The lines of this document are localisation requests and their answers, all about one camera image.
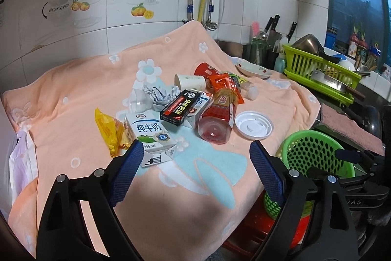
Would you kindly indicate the white paper cup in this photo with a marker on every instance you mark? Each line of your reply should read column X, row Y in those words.
column 187, row 82

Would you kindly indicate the teal dish soap bottle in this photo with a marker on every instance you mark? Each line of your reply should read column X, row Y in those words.
column 280, row 63

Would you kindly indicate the lime green dish rack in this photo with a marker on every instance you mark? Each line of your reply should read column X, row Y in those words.
column 302, row 68

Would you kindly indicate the black wok pan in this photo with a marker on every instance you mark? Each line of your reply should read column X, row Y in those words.
column 366, row 116

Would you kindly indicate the peach floral towel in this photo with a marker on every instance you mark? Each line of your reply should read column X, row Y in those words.
column 183, row 209

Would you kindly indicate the clear plastic cup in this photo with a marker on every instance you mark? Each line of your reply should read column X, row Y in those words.
column 139, row 101

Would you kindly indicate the red plastic stool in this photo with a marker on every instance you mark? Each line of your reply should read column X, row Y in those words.
column 251, row 232

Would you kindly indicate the steel pot in rack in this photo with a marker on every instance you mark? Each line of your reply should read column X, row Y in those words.
column 310, row 44

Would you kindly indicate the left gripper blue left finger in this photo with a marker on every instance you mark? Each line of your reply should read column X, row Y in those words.
column 122, row 170

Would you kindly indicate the clear bottle yellow green label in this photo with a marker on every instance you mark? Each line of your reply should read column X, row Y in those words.
column 247, row 89

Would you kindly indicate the black red cigarette box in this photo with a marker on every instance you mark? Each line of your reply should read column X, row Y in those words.
column 178, row 109

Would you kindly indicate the grey white paper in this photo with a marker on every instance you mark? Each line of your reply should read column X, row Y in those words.
column 161, row 96

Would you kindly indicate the cleaver with wooden handle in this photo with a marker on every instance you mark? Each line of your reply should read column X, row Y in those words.
column 335, row 84

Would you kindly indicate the dark utensil holder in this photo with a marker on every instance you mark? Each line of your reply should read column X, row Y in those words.
column 259, row 52

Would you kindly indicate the pink dish cloth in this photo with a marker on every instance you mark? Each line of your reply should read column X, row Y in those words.
column 342, row 128

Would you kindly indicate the yellow snack wrapper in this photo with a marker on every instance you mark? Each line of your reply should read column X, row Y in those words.
column 116, row 134

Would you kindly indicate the white milk carton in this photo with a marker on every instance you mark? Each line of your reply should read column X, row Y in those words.
column 159, row 145

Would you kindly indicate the orange snack wrapper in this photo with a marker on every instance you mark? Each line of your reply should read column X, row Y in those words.
column 219, row 81

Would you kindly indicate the green plastic trash basket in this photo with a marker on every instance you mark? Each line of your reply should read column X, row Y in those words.
column 307, row 149

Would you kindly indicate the red clear plastic jar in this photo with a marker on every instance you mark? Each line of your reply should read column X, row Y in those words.
column 216, row 122

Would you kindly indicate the white plastic bag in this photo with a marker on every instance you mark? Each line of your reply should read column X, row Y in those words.
column 23, row 167

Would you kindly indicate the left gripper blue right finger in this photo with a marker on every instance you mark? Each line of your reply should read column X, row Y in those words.
column 270, row 170

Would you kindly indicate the white plastic lid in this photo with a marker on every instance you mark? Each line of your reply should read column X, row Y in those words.
column 253, row 125

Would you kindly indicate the white ceramic dish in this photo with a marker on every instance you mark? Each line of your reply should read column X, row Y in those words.
column 252, row 70

